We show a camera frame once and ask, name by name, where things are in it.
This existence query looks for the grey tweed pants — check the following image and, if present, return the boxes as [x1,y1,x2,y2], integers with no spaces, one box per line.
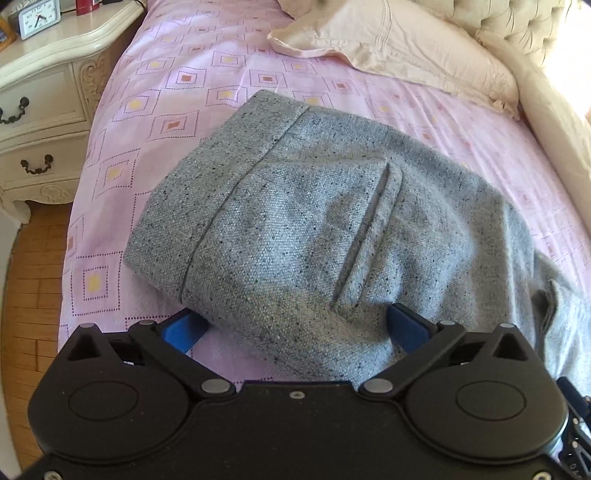
[124,90,590,391]

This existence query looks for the cream duvet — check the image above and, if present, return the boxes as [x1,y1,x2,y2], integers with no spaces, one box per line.
[475,30,591,228]

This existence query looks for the pink patterned bed sheet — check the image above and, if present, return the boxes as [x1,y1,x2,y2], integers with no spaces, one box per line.
[57,0,591,393]

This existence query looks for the cream nightstand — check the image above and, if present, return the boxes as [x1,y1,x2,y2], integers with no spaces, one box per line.
[1,1,147,224]

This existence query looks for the cream pillow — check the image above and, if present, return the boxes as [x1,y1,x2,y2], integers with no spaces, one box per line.
[267,1,519,118]

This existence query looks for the tufted cream headboard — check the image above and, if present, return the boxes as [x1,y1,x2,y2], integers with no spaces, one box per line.
[414,0,574,70]

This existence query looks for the red water bottle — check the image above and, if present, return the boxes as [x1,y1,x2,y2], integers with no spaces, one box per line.
[75,0,101,16]

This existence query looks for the white alarm clock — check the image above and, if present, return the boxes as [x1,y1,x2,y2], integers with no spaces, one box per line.
[17,0,61,40]

